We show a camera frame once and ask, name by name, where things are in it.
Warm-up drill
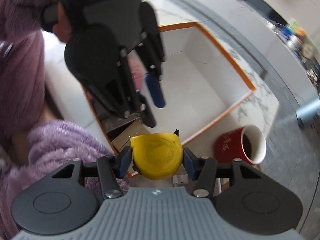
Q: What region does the yellow round tape measure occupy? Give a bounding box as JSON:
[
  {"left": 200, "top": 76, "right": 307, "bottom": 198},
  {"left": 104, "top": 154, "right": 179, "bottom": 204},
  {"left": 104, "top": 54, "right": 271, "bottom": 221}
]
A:
[{"left": 130, "top": 131, "right": 183, "bottom": 180}]

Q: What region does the pink fabric pouch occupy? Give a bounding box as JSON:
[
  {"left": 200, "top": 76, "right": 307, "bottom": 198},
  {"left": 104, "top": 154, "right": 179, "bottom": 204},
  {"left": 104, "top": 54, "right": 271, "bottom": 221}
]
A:
[{"left": 128, "top": 55, "right": 144, "bottom": 90}]

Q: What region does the black photo card box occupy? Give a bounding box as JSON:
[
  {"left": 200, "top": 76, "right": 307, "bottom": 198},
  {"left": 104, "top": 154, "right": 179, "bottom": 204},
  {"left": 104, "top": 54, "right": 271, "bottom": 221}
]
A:
[{"left": 101, "top": 115, "right": 139, "bottom": 133}]

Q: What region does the person left hand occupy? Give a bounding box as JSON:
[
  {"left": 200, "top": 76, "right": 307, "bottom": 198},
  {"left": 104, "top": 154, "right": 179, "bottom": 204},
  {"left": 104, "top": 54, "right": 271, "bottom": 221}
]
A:
[{"left": 48, "top": 0, "right": 75, "bottom": 43}]

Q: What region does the person right hand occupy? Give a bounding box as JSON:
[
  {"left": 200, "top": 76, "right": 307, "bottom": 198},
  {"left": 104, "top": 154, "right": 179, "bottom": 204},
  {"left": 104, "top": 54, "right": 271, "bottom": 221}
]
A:
[{"left": 11, "top": 104, "right": 57, "bottom": 165}]

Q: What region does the grey white phone stand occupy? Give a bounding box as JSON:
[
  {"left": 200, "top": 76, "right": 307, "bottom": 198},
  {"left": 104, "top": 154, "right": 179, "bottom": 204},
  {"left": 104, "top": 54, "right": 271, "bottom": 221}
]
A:
[{"left": 172, "top": 174, "right": 189, "bottom": 187}]

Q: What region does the orange cardboard box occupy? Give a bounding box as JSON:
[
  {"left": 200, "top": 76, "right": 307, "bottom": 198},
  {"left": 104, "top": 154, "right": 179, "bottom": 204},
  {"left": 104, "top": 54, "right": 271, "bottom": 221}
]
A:
[{"left": 85, "top": 22, "right": 257, "bottom": 178}]

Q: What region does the red ceramic mug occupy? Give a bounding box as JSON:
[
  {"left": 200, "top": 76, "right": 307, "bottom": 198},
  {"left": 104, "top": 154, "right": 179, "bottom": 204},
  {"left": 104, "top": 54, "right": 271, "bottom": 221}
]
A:
[{"left": 213, "top": 125, "right": 267, "bottom": 165}]

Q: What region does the purple fuzzy sleeve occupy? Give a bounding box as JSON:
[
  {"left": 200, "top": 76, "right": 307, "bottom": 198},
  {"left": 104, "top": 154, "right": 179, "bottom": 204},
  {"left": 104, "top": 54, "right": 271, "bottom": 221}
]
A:
[
  {"left": 1, "top": 120, "right": 114, "bottom": 239},
  {"left": 1, "top": 0, "right": 50, "bottom": 148}
]

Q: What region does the purple fuzzy left sleeve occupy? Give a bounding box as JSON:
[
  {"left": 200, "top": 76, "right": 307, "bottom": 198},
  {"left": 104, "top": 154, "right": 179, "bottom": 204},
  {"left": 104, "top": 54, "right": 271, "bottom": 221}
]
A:
[{"left": 1, "top": 0, "right": 50, "bottom": 148}]

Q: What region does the silver pedal trash bin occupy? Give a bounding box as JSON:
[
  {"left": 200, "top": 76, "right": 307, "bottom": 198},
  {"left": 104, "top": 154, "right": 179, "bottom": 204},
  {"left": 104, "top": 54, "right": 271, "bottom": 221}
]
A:
[{"left": 296, "top": 99, "right": 320, "bottom": 128}]

